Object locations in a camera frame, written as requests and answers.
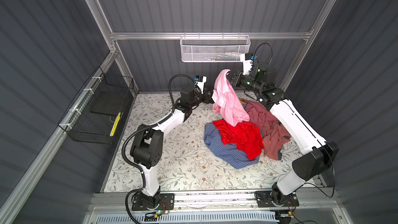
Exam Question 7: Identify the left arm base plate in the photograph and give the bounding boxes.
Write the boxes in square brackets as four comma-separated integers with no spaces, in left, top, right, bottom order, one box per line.
[131,192,175,211]

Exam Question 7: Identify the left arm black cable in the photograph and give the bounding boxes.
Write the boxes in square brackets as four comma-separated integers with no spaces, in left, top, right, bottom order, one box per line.
[121,74,197,224]

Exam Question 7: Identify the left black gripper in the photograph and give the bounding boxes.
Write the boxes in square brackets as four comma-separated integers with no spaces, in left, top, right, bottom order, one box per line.
[188,87,219,110]

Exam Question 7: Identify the white wire mesh basket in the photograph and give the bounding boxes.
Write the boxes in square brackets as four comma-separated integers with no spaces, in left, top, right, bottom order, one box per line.
[179,35,251,63]

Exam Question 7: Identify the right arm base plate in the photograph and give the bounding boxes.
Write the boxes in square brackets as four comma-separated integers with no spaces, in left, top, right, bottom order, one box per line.
[254,190,300,207]

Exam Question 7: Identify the red cloth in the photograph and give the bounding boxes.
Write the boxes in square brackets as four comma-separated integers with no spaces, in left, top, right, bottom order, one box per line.
[212,119,264,160]

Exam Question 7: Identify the yellow striped item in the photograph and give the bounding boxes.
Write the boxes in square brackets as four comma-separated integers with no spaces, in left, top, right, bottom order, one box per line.
[109,112,122,137]

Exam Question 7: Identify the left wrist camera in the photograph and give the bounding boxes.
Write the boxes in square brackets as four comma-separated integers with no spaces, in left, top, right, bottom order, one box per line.
[194,75,207,94]

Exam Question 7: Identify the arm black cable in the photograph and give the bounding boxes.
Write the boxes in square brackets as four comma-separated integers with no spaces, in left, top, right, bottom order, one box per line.
[252,43,336,199]
[121,74,197,224]

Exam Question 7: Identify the pink cloth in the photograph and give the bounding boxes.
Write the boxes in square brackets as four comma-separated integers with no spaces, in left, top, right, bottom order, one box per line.
[211,69,250,126]

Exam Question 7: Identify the blue checkered cloth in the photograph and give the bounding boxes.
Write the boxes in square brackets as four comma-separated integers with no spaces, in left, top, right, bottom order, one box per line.
[204,123,260,169]

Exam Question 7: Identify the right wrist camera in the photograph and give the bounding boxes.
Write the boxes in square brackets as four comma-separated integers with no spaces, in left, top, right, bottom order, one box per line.
[239,53,257,75]

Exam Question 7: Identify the maroon cloth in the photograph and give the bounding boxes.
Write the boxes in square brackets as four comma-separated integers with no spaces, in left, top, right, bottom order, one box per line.
[244,100,291,161]

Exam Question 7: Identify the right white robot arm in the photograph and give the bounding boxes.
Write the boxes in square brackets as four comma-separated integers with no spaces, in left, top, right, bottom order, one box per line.
[227,69,339,205]

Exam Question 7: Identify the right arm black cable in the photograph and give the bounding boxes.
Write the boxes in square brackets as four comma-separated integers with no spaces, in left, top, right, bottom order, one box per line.
[252,43,336,199]

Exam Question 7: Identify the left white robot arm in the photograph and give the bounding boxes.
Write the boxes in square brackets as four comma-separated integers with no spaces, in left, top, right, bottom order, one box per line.
[122,89,214,198]

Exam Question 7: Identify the items in white basket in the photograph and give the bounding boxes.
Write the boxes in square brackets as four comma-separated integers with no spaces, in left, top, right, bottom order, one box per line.
[206,52,241,61]

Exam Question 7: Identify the black wire basket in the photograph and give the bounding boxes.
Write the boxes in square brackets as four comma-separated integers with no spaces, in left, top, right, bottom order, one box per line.
[58,69,135,145]

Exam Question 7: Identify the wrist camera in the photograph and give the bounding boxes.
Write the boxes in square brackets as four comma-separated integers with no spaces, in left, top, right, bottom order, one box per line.
[194,75,207,94]
[239,53,257,75]

